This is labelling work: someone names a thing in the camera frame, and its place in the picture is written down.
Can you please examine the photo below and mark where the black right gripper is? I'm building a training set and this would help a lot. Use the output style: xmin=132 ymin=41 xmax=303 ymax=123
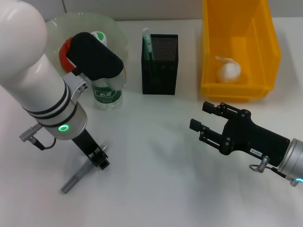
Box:
xmin=189 ymin=101 xmax=291 ymax=168

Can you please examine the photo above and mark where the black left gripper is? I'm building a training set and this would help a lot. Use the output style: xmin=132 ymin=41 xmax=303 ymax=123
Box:
xmin=71 ymin=129 xmax=111 ymax=171

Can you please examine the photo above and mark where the grey metallic pen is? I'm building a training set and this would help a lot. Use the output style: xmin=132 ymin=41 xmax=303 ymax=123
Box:
xmin=61 ymin=145 xmax=112 ymax=194

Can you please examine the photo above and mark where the white paper ball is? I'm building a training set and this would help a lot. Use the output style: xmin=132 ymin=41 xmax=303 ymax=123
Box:
xmin=214 ymin=55 xmax=242 ymax=84

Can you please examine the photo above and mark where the clear green-label water bottle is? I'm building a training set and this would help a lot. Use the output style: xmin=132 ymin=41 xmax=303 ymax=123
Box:
xmin=90 ymin=30 xmax=126 ymax=111

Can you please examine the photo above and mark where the mint green pen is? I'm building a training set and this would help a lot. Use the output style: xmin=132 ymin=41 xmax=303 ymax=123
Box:
xmin=142 ymin=27 xmax=156 ymax=61

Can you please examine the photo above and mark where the red-orange knitted toy orange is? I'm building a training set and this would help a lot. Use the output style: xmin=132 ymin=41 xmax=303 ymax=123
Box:
xmin=59 ymin=37 xmax=77 ymax=73

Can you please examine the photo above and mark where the black mesh pen holder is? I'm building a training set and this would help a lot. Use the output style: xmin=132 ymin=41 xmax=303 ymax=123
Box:
xmin=141 ymin=34 xmax=179 ymax=96

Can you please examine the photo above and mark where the pale green glass fruit plate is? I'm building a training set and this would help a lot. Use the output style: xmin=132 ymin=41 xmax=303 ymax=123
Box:
xmin=44 ymin=12 xmax=130 ymax=91

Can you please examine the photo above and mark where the yellow plastic bin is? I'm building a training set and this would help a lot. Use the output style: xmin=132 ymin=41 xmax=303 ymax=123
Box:
xmin=200 ymin=0 xmax=282 ymax=103

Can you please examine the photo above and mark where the right wrist cable with plug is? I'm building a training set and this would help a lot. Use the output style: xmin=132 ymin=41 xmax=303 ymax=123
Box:
xmin=249 ymin=155 xmax=294 ymax=181

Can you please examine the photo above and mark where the wrist cable with plug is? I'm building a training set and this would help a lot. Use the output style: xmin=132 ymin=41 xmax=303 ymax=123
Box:
xmin=249 ymin=155 xmax=294 ymax=181
xmin=18 ymin=124 xmax=58 ymax=151

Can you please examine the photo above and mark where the left wrist cable with plug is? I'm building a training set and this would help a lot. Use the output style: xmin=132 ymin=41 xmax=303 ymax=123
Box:
xmin=18 ymin=124 xmax=58 ymax=151

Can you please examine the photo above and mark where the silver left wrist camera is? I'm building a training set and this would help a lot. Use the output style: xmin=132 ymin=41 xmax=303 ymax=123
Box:
xmin=65 ymin=32 xmax=128 ymax=90

